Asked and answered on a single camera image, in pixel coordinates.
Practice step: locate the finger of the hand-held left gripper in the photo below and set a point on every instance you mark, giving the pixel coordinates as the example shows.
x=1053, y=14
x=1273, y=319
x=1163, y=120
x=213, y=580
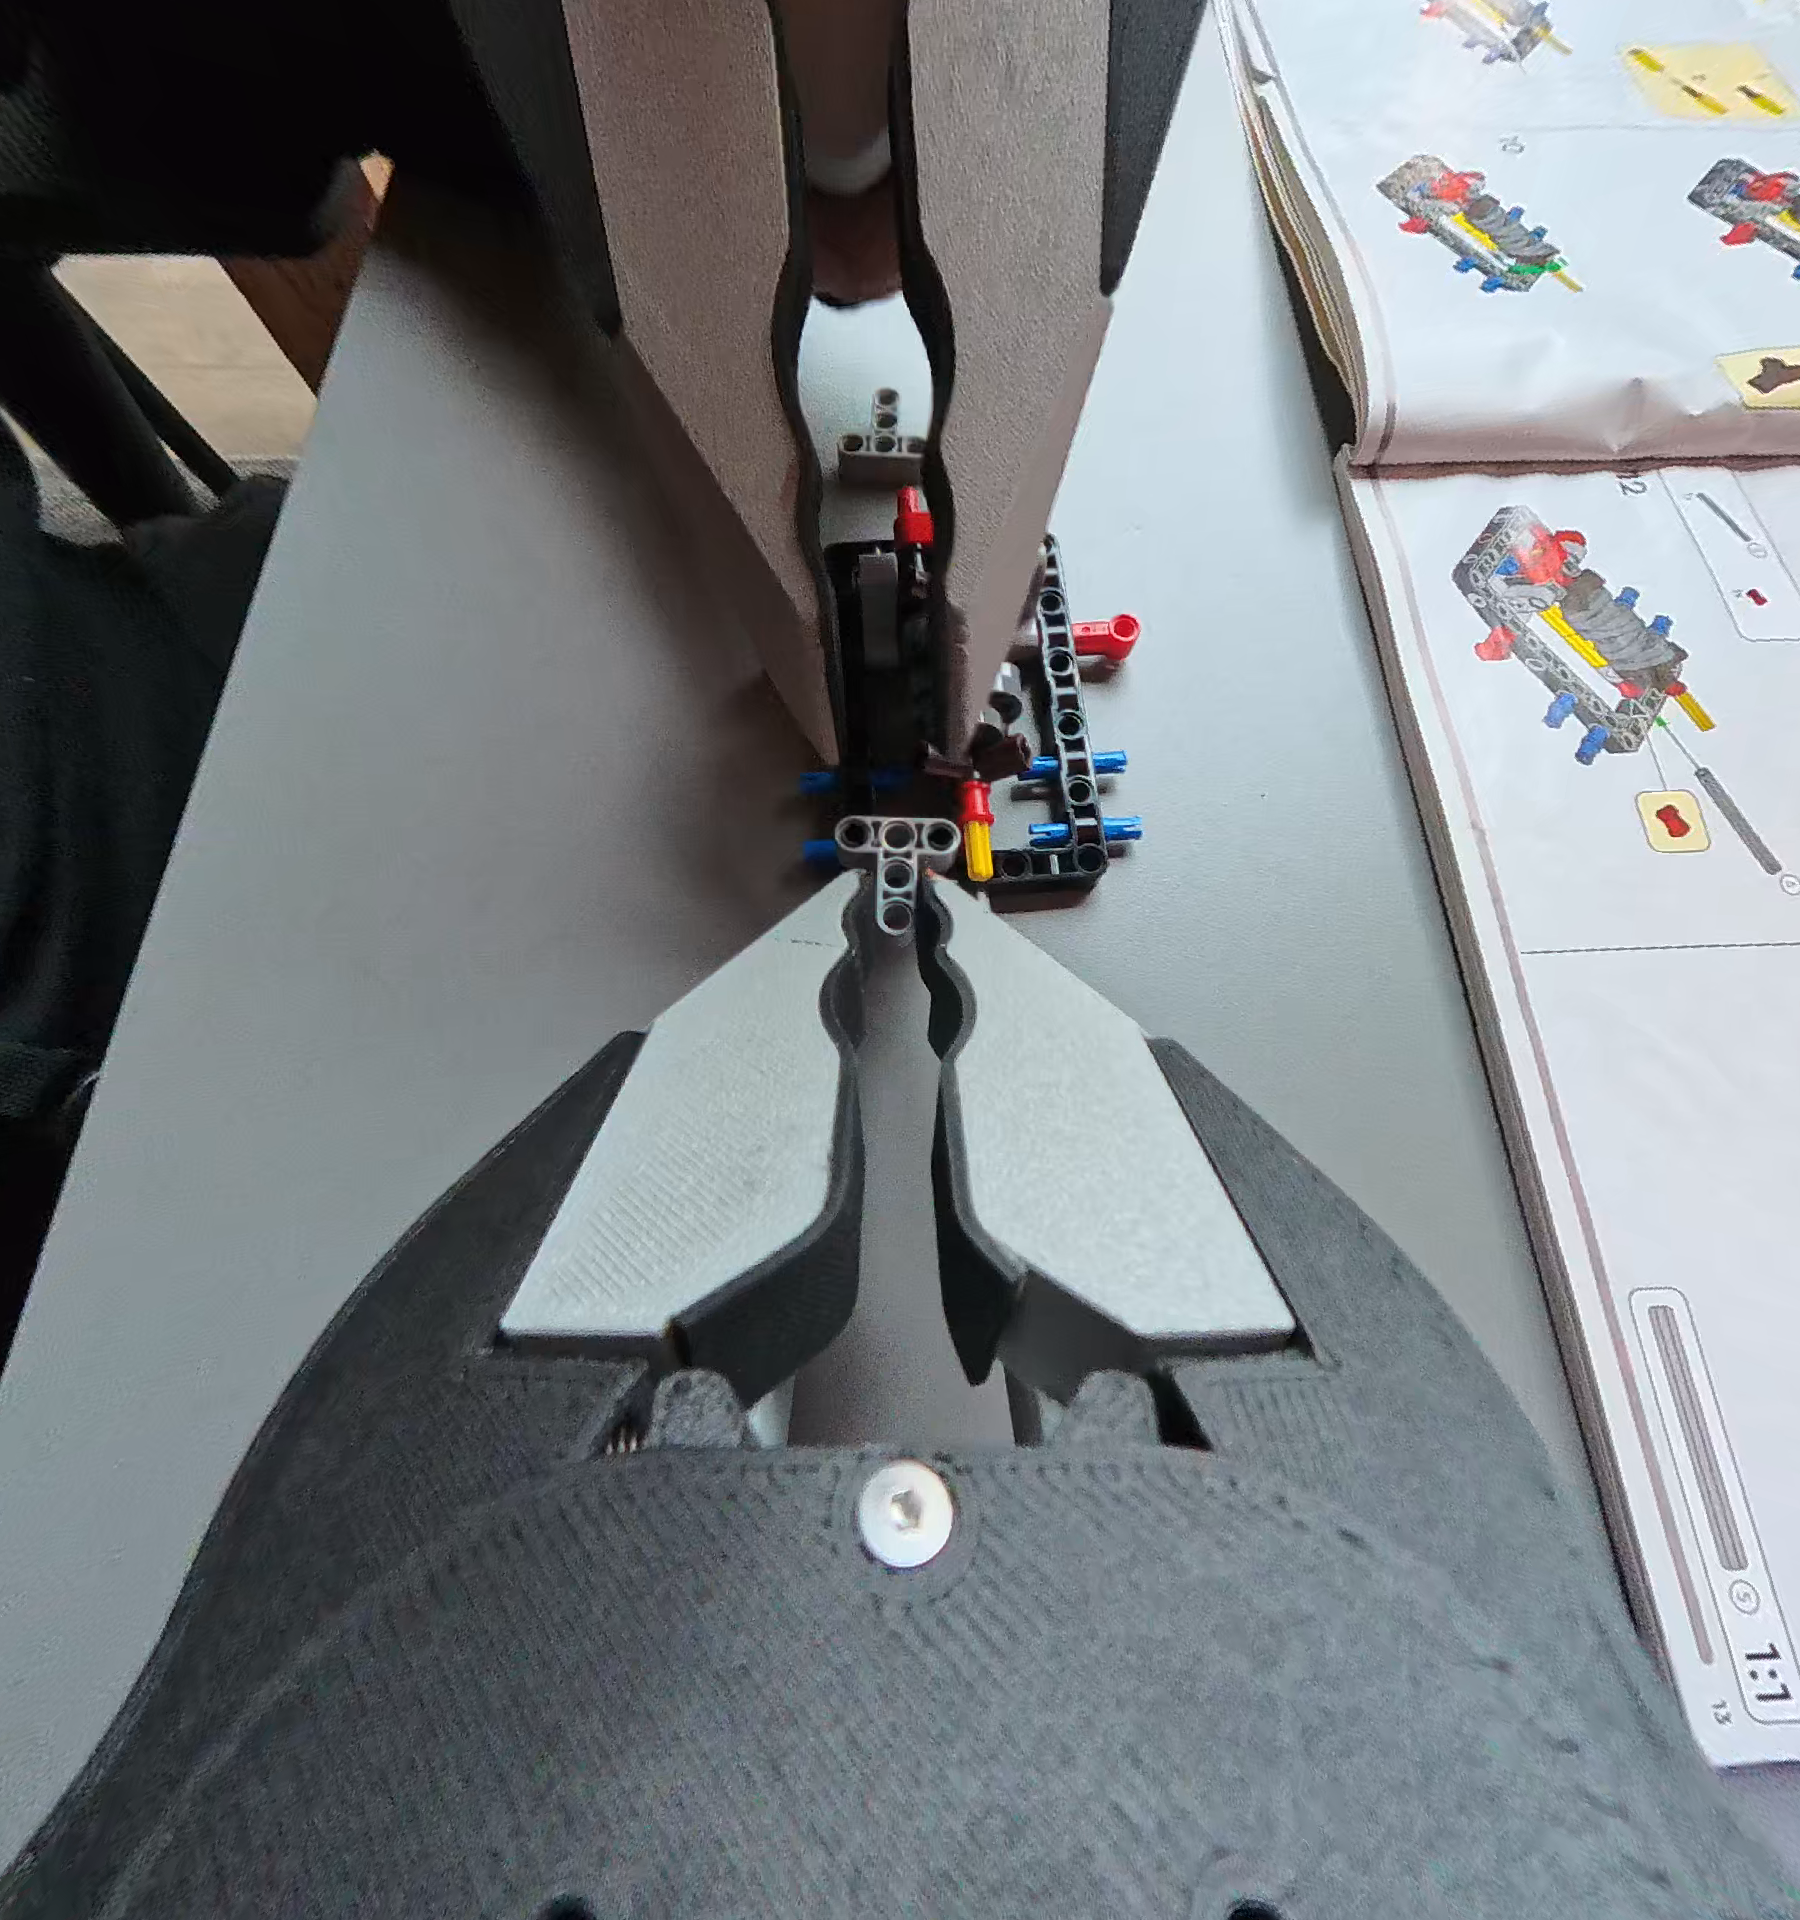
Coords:
x=689, y=226
x=1020, y=226

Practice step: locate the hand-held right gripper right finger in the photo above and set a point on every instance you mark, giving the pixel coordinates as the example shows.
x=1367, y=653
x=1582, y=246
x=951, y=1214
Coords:
x=1110, y=1184

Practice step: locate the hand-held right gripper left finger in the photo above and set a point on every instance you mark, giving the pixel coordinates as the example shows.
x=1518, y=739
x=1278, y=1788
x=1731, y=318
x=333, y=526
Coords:
x=689, y=1171

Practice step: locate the grey T-shaped lego beam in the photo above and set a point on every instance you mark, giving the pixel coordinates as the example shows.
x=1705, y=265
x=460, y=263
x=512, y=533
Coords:
x=883, y=445
x=895, y=870

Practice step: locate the lego engine frame assembly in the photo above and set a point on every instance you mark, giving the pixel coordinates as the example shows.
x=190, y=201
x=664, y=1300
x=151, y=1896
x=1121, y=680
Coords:
x=1058, y=675

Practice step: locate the lego instruction booklet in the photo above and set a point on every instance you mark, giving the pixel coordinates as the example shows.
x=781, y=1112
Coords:
x=1665, y=900

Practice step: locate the person's left hand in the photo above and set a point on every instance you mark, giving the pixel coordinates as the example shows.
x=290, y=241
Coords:
x=859, y=246

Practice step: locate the wooden table support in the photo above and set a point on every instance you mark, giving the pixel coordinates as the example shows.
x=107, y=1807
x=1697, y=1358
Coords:
x=308, y=285

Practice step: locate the black office chair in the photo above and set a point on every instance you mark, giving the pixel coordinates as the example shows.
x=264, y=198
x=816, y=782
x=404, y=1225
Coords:
x=91, y=375

